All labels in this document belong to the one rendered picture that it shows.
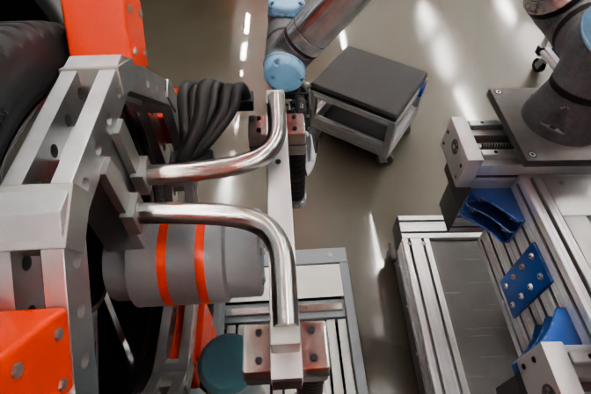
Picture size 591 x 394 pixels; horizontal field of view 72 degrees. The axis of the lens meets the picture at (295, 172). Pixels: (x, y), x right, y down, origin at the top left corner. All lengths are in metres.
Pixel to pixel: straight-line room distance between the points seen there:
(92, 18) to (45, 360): 0.38
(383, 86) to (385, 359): 1.03
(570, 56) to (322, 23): 0.45
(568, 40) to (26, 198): 0.86
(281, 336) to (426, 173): 1.58
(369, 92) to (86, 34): 1.31
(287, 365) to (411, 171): 1.56
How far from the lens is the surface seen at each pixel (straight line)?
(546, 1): 0.95
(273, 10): 0.85
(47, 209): 0.39
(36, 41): 0.55
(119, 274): 0.61
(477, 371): 1.32
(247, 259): 0.56
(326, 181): 1.81
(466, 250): 1.47
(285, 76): 0.74
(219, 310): 1.36
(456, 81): 2.50
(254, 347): 0.46
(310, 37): 0.72
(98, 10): 0.57
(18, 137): 0.50
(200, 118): 0.56
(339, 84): 1.75
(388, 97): 1.72
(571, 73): 0.90
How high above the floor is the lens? 1.39
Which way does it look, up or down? 49 degrees down
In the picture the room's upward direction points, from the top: straight up
